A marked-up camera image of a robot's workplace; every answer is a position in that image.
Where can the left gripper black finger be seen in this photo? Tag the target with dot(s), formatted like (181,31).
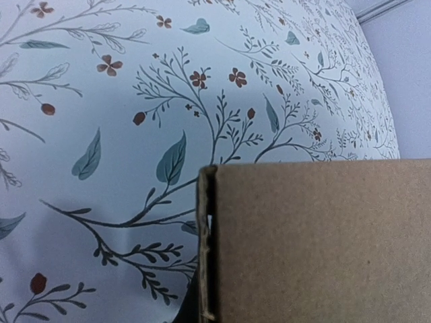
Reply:
(189,310)

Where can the brown cardboard box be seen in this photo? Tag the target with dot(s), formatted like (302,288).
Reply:
(315,241)

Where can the floral patterned table mat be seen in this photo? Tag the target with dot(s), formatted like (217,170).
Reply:
(109,109)

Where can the right aluminium frame post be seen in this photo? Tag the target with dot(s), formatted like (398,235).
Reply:
(378,9)

